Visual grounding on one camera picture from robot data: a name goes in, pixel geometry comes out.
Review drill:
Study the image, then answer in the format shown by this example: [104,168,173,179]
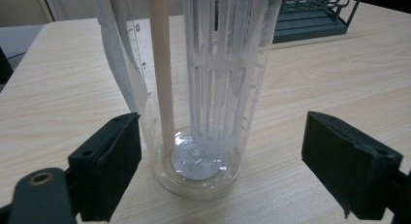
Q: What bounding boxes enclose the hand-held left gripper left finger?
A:
[67,112,142,223]

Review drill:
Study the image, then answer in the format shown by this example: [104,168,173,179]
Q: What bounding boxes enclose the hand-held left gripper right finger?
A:
[300,111,404,221]

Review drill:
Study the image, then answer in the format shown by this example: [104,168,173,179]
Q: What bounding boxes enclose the clear measuring cup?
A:
[125,0,281,200]

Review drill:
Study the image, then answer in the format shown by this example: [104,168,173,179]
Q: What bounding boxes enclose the beige stick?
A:
[147,0,176,152]

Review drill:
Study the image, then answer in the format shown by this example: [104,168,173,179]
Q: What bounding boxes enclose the white slotted strainer tube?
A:
[182,0,270,154]

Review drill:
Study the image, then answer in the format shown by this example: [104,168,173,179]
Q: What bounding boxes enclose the dark object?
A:
[0,46,15,86]

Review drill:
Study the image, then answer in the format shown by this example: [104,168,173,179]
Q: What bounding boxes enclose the dark green dish rack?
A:
[272,0,362,45]

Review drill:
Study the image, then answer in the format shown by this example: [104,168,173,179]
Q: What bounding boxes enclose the white ribbed strap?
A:
[93,0,147,114]

